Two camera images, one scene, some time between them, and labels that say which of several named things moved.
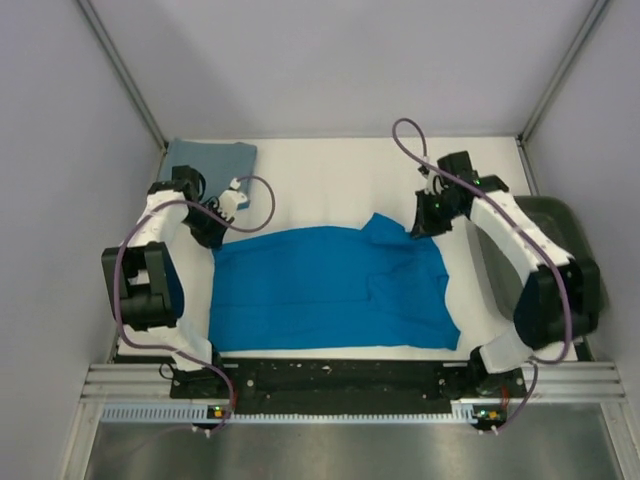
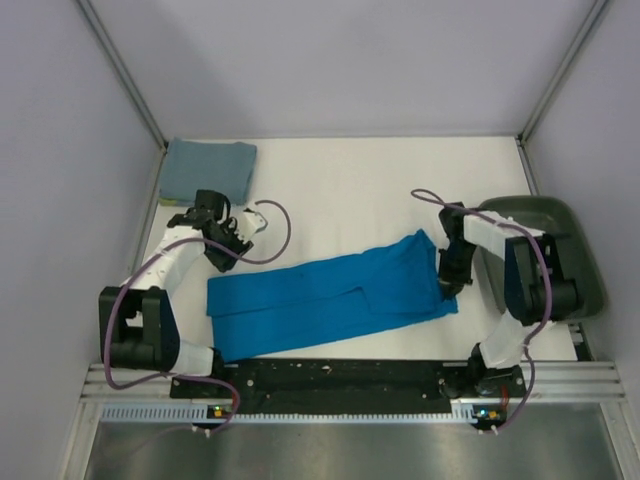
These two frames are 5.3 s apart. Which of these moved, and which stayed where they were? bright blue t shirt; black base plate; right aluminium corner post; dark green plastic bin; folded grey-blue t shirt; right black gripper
Moved: right black gripper; bright blue t shirt
Stayed: dark green plastic bin; right aluminium corner post; black base plate; folded grey-blue t shirt
